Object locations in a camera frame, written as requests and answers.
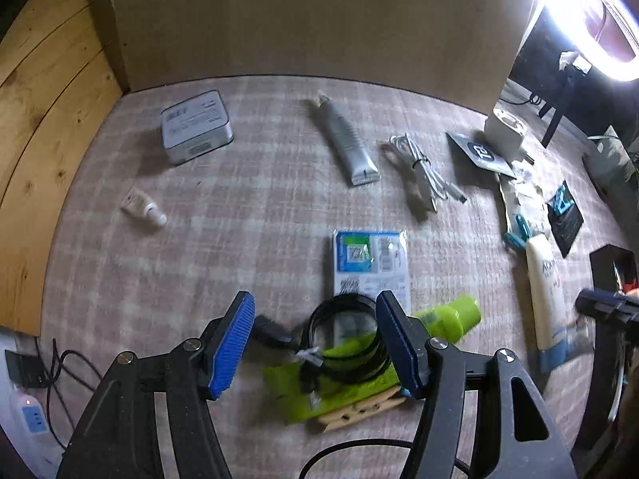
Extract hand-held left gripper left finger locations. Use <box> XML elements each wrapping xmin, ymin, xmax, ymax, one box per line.
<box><xmin>56</xmin><ymin>290</ymin><xmax>256</xmax><ymax>479</ymax></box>

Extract pine wood panel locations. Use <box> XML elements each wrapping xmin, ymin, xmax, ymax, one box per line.
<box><xmin>0</xmin><ymin>0</ymin><xmax>128</xmax><ymax>336</ymax></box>

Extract white charger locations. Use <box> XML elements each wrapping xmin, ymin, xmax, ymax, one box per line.
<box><xmin>484</xmin><ymin>106</ymin><xmax>535</xmax><ymax>165</ymax></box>

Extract white cable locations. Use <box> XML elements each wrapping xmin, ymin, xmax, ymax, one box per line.
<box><xmin>383</xmin><ymin>132</ymin><xmax>469</xmax><ymax>215</ymax></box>

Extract green flat packet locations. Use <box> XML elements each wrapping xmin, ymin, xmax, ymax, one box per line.
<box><xmin>264</xmin><ymin>336</ymin><xmax>403</xmax><ymax>422</ymax></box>

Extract white lotion tube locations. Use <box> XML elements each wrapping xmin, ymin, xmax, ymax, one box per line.
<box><xmin>524</xmin><ymin>234</ymin><xmax>582</xmax><ymax>373</ymax></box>

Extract light plywood board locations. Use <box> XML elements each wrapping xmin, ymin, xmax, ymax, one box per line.
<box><xmin>112</xmin><ymin>0</ymin><xmax>542</xmax><ymax>113</ymax></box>

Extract black wall plug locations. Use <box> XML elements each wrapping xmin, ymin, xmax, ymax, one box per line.
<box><xmin>5</xmin><ymin>349</ymin><xmax>51</xmax><ymax>391</ymax></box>

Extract blue and white packet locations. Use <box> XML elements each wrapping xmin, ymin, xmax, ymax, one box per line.
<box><xmin>331</xmin><ymin>230</ymin><xmax>413</xmax><ymax>313</ymax></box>

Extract black thin cable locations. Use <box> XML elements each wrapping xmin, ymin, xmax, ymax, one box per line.
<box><xmin>32</xmin><ymin>336</ymin><xmax>108</xmax><ymax>452</ymax></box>

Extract wooden clothespin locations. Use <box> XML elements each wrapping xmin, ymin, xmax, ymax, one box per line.
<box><xmin>317</xmin><ymin>392</ymin><xmax>407</xmax><ymax>433</ymax></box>

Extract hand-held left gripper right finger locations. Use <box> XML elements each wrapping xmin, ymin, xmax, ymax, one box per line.
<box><xmin>375</xmin><ymin>289</ymin><xmax>580</xmax><ymax>479</ymax></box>

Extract black glossy packet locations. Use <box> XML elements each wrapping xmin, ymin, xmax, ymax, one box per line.
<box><xmin>546</xmin><ymin>178</ymin><xmax>586</xmax><ymax>259</ymax></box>

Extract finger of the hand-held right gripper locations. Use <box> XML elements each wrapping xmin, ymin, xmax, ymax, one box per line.
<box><xmin>574</xmin><ymin>287</ymin><xmax>639</xmax><ymax>330</ymax></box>

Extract small white tube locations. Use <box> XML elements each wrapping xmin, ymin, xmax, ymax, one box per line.
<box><xmin>121</xmin><ymin>187</ymin><xmax>168</xmax><ymax>229</ymax></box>

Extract grey tube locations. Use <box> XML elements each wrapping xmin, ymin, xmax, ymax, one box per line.
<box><xmin>308</xmin><ymin>94</ymin><xmax>380</xmax><ymax>186</ymax></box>

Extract blue clip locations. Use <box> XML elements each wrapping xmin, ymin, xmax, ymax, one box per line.
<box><xmin>503</xmin><ymin>214</ymin><xmax>536</xmax><ymax>253</ymax></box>

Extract black card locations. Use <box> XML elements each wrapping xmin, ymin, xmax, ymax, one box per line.
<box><xmin>446</xmin><ymin>131</ymin><xmax>517</xmax><ymax>179</ymax></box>

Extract black stool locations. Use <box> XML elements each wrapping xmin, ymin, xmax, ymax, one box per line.
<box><xmin>542</xmin><ymin>50</ymin><xmax>597</xmax><ymax>146</ymax></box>

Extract ring light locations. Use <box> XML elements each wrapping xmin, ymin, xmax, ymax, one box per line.
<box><xmin>534</xmin><ymin>0</ymin><xmax>639</xmax><ymax>81</ymax></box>

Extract silver tin box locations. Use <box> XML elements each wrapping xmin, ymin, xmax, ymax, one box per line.
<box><xmin>161</xmin><ymin>89</ymin><xmax>235</xmax><ymax>165</ymax></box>

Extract white power strip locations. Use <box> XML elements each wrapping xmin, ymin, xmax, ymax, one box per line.
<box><xmin>7</xmin><ymin>390</ymin><xmax>52</xmax><ymax>441</ymax></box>

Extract crumpled plastic bag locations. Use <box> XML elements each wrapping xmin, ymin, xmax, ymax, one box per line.
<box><xmin>558</xmin><ymin>51</ymin><xmax>591</xmax><ymax>71</ymax></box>

